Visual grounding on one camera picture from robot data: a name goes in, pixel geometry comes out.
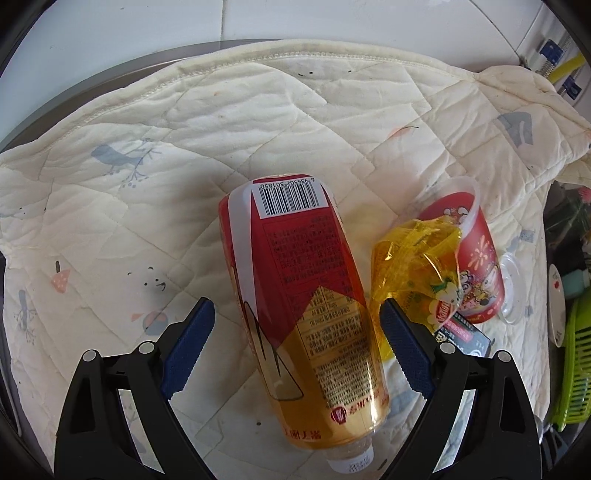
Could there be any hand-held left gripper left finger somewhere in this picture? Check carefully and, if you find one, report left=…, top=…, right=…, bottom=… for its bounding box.
left=54, top=298, right=217, bottom=480

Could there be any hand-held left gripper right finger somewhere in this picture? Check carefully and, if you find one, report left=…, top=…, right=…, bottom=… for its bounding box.
left=379, top=298, right=543, bottom=480

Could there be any tea bottle with red label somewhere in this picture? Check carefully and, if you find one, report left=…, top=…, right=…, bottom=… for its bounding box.
left=218, top=173, right=391, bottom=475

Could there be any yellow plastic wrapper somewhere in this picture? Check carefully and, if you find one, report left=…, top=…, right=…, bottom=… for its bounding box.
left=369, top=219, right=493, bottom=358

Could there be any red printed plastic cup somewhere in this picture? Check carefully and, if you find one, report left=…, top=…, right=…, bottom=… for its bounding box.
left=416, top=175, right=527, bottom=324

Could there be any white bowl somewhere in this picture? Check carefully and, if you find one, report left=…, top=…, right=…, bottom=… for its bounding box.
left=547, top=263, right=567, bottom=347

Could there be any green dish rack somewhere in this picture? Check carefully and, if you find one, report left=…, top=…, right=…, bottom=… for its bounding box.
left=551, top=300, right=591, bottom=432

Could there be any teal bottle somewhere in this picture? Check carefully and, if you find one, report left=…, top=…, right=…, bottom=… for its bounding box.
left=561, top=270, right=591, bottom=301

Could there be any cream quilted blanket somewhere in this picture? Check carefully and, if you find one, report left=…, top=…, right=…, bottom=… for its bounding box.
left=0, top=39, right=591, bottom=480

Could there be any yellow hose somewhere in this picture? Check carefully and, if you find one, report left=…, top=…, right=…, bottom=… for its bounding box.
left=549, top=51, right=585, bottom=87

